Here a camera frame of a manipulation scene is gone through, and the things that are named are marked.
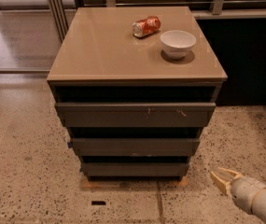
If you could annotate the grey drawer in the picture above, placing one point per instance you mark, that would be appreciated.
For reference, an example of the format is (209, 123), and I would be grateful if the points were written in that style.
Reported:
(135, 147)
(134, 169)
(135, 115)

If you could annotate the grey three-drawer cabinet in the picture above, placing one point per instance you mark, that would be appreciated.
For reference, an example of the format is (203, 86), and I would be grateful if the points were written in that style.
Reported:
(102, 62)

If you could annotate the white ceramic bowl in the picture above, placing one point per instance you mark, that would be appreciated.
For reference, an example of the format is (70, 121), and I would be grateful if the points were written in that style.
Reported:
(177, 44)

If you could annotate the black floor marker tape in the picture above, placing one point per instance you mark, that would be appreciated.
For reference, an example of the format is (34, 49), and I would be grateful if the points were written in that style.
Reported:
(98, 203)

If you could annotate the grey top drawer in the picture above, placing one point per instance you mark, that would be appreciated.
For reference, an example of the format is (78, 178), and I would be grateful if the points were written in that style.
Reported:
(135, 115)

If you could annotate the grey middle drawer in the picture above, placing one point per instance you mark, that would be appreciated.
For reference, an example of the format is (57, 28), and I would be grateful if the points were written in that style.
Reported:
(135, 147)

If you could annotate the crushed orange soda can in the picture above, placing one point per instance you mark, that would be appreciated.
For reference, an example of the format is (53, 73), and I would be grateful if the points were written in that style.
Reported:
(146, 27)

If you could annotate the grey bottom drawer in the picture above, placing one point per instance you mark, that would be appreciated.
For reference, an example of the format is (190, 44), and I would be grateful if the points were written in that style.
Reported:
(134, 169)

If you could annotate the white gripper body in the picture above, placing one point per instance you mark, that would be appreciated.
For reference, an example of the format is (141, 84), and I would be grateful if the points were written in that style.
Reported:
(243, 189)

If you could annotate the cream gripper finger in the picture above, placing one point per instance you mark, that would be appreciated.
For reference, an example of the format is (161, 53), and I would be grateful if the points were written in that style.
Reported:
(228, 175)
(222, 181)

